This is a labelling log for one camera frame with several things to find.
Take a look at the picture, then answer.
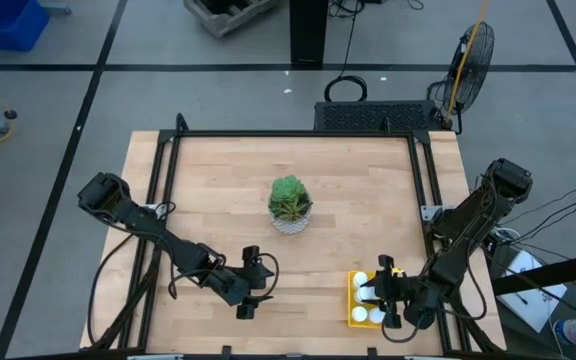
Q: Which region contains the yellow hanging cable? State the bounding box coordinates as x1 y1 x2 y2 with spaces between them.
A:
445 0 490 124

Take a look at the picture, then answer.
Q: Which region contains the blue plastic bin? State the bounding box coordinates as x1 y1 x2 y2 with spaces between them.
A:
0 0 50 52

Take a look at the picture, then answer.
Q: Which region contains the black rectangular pillar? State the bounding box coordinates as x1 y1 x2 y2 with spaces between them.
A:
289 0 329 70

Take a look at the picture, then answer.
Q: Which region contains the black floor fan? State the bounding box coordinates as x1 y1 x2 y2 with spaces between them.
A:
427 21 496 135

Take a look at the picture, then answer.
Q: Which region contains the black metal beam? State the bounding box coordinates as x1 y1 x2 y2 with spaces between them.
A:
491 249 576 296

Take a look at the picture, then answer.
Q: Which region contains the black metal table frame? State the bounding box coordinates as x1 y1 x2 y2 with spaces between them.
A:
87 113 507 357

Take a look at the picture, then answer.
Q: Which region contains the white paper box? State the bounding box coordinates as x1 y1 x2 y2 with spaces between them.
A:
497 249 568 334

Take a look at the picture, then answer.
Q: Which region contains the grey wooden pallet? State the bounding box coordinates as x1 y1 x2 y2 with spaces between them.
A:
183 0 289 39

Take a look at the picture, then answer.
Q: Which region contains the yellow plastic basket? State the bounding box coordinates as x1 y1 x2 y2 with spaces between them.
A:
346 270 388 330

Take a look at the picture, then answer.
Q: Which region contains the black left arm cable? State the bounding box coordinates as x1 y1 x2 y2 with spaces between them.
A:
86 232 137 346

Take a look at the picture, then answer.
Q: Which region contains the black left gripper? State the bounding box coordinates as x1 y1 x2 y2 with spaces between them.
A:
202 244 276 321

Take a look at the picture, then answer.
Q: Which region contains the coiled black floor cable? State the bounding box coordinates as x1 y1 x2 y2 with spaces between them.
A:
323 0 369 104

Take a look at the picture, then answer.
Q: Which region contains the succulent in white patterned pot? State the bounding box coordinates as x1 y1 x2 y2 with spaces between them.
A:
267 174 314 236

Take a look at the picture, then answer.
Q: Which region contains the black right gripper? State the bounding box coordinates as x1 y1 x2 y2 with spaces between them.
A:
367 254 422 330

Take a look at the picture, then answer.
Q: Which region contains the black perforated computer case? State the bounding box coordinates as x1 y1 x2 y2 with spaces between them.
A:
313 100 444 133

